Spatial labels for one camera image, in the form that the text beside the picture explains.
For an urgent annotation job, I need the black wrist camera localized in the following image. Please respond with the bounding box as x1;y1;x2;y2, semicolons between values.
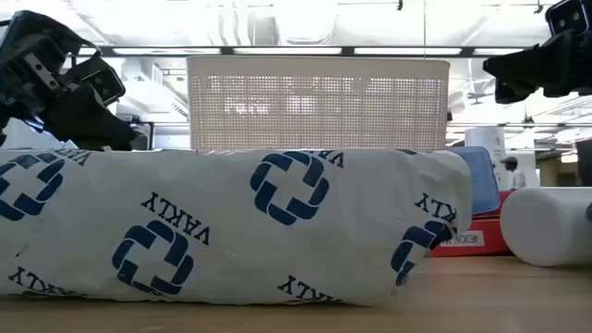
545;0;592;37
76;55;127;106

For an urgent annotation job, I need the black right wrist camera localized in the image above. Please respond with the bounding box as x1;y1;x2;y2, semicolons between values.
545;0;592;37

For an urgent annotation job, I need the white package blue cross print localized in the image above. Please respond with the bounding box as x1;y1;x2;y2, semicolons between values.
0;146;473;307

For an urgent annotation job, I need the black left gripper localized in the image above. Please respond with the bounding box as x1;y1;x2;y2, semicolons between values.
0;9;139;152

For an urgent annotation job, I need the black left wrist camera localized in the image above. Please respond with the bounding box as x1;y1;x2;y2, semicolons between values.
76;55;127;106

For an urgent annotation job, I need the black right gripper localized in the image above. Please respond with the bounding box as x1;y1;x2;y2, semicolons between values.
483;30;592;105

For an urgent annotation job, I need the red medicine box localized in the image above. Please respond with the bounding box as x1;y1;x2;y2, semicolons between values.
429;189;512;258

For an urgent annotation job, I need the white column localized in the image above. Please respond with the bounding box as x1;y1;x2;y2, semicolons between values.
464;127;508;191

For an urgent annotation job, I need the white perforated plastic basket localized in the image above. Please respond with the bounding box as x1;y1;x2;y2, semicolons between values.
186;55;450;152

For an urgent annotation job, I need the black background table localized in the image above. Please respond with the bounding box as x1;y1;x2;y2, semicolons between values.
130;120;155;152

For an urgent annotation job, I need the person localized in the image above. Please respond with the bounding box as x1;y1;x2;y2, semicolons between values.
499;155;527;191

